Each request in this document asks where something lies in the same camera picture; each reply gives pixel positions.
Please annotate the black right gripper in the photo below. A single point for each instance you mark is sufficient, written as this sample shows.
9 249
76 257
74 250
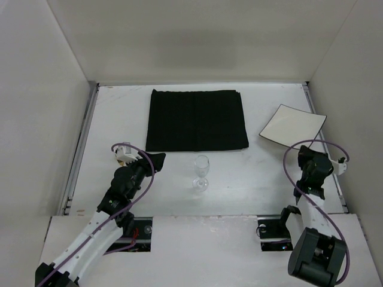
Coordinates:
303 156

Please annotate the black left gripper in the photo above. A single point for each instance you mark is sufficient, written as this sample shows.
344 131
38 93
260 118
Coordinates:
148 165

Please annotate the white square plate black rim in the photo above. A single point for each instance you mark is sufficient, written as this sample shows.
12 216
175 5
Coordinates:
289 125

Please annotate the black cloth placemat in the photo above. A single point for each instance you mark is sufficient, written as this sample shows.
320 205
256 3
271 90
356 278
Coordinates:
196 121

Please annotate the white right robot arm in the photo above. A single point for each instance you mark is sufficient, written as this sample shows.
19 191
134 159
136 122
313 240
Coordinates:
320 254

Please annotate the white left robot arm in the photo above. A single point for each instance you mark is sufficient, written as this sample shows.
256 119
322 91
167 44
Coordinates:
111 221

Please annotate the clear wine glass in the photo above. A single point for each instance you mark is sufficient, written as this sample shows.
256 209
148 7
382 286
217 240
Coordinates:
201 168

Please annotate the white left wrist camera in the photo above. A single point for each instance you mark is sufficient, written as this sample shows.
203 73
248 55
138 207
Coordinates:
123 154

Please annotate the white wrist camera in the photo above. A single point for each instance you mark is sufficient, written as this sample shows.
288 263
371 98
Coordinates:
339 166
123 154

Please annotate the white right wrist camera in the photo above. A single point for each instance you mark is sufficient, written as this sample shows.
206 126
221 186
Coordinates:
339 166

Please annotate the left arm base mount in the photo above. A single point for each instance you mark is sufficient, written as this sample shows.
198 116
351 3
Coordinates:
138 240

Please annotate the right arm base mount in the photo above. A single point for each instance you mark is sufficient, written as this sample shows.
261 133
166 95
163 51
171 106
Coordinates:
273 233

